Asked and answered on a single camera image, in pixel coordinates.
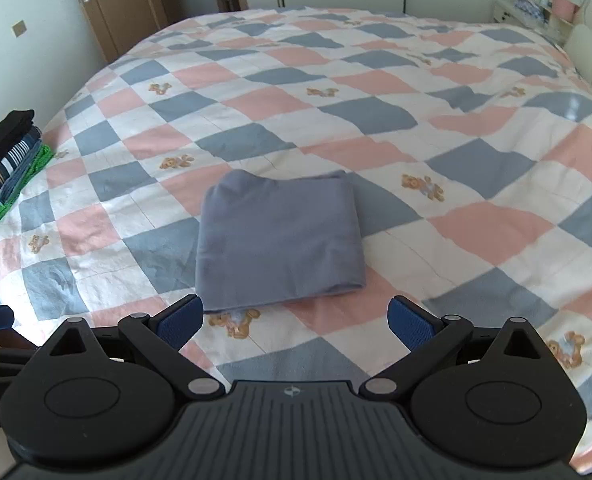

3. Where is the white padded headboard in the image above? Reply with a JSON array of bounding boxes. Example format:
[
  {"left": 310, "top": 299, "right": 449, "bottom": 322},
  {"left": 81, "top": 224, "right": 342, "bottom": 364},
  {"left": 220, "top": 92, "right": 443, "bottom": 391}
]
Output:
[{"left": 563, "top": 24, "right": 592, "bottom": 111}]

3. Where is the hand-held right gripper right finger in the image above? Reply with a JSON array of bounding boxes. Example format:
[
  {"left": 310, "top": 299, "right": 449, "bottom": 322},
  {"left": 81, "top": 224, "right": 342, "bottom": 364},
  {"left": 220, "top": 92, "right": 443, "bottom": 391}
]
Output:
[{"left": 360, "top": 296, "right": 546, "bottom": 401}]

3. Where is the wooden door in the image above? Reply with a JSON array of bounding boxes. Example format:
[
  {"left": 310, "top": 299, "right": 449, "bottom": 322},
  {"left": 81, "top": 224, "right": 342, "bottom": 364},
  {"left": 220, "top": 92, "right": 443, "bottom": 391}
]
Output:
[{"left": 66, "top": 0, "right": 177, "bottom": 63}]

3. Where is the grey purple garment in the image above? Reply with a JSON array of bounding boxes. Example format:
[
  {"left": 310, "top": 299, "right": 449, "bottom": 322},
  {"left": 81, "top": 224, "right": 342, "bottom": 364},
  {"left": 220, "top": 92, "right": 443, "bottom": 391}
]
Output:
[{"left": 196, "top": 169, "right": 367, "bottom": 315}]

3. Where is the folded blue garment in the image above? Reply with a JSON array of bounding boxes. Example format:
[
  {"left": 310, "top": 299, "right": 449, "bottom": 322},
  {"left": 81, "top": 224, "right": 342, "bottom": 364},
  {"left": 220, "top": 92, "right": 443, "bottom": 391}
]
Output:
[{"left": 0, "top": 142, "right": 47, "bottom": 201}]

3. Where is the checked teddy bear quilt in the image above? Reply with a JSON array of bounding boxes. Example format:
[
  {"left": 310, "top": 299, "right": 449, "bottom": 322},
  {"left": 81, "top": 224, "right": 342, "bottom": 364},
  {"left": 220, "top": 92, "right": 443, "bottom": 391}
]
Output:
[{"left": 0, "top": 7, "right": 592, "bottom": 471}]

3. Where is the folded black garment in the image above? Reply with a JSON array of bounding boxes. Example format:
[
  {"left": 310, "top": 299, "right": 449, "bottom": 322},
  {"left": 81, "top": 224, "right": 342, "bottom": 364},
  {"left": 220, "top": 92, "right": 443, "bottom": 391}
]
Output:
[{"left": 0, "top": 109, "right": 36, "bottom": 186}]

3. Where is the white dressing table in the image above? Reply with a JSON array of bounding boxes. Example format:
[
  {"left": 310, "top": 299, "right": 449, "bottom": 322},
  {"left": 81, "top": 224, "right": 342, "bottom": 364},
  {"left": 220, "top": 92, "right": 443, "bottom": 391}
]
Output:
[{"left": 493, "top": 0, "right": 566, "bottom": 43}]

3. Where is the blue patterned cloth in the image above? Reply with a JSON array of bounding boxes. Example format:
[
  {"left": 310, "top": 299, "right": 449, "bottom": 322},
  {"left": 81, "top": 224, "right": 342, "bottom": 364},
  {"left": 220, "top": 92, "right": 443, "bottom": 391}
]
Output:
[{"left": 514, "top": 0, "right": 545, "bottom": 22}]

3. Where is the folded navy striped garment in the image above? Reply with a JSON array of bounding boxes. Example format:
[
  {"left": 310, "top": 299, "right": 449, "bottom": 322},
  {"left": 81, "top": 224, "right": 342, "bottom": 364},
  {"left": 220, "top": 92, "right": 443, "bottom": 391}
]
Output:
[{"left": 0, "top": 127, "right": 44, "bottom": 196}]

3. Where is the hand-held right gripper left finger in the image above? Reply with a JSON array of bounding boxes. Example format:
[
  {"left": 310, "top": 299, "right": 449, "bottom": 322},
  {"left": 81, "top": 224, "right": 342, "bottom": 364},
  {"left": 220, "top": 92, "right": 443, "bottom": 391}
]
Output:
[{"left": 50, "top": 296, "right": 225, "bottom": 401}]

